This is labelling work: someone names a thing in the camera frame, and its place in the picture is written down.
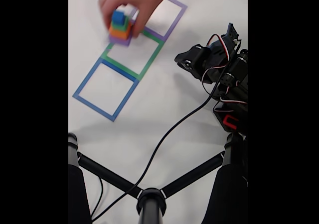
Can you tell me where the large purple cube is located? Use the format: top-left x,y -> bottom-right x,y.
109,33 -> 133,47

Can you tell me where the green cube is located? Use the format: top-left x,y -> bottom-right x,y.
111,15 -> 131,32

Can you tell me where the orange cube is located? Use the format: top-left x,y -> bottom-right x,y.
109,23 -> 132,41

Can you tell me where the small blue cube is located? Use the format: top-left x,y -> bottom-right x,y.
111,9 -> 126,26

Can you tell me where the red table clamp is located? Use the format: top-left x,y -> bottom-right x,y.
222,114 -> 240,130

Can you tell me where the black tripod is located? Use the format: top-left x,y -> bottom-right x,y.
68,132 -> 248,224

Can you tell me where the red white servo wire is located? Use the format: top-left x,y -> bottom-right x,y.
213,96 -> 248,113
201,33 -> 236,95

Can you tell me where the purple square frame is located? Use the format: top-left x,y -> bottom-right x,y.
143,0 -> 188,41

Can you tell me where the green square frame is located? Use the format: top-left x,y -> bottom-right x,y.
101,31 -> 165,82

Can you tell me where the thick black camera cable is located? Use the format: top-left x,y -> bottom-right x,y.
91,51 -> 237,222

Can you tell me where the blue square frame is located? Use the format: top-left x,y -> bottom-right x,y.
72,57 -> 140,122

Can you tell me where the thin black cable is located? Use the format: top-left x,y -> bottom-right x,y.
90,178 -> 104,217

